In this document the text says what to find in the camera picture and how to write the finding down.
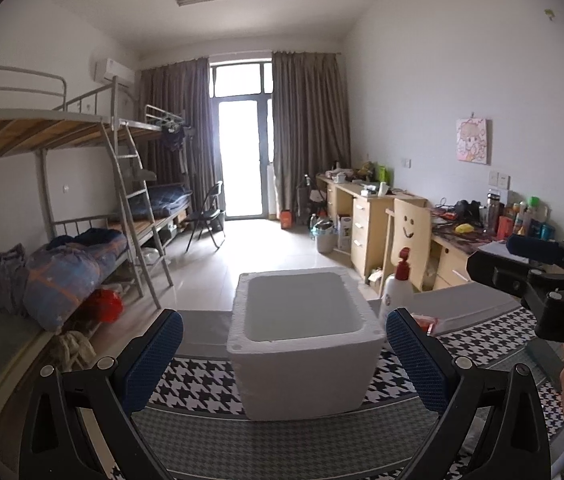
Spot white waste bin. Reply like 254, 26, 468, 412
311, 218, 337, 255

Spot white papers on desk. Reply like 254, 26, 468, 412
478, 242, 529, 264

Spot yellow banana toy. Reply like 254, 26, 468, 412
454, 223, 475, 234

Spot orange container on floor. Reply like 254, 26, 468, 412
279, 209, 293, 230

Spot glass balcony door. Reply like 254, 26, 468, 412
209, 58, 276, 220

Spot houndstooth patterned table mat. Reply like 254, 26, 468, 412
130, 284, 564, 479

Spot blue plaid bedding bundle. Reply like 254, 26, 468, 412
0, 228, 128, 333

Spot red snack packet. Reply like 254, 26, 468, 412
411, 313, 439, 336

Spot brown curtain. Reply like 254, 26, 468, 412
272, 51, 352, 212
139, 58, 216, 209

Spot black folding chair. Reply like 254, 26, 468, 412
182, 180, 226, 252

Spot white styrofoam box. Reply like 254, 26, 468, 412
227, 268, 385, 422

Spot smiley face wooden chair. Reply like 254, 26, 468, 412
381, 198, 432, 292

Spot white pump bottle red cap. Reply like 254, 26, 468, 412
378, 247, 414, 330

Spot left brown curtain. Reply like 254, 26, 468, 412
139, 58, 216, 209

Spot metal bunk bed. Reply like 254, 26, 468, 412
0, 65, 172, 304

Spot right brown curtain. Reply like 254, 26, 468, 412
272, 51, 352, 212

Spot red plastic bag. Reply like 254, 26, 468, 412
81, 289, 124, 323

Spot white wall air conditioner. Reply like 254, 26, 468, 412
94, 58, 136, 88

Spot cartoon wall picture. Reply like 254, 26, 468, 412
456, 117, 488, 165

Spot long wooden desk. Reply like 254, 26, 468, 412
317, 174, 506, 292

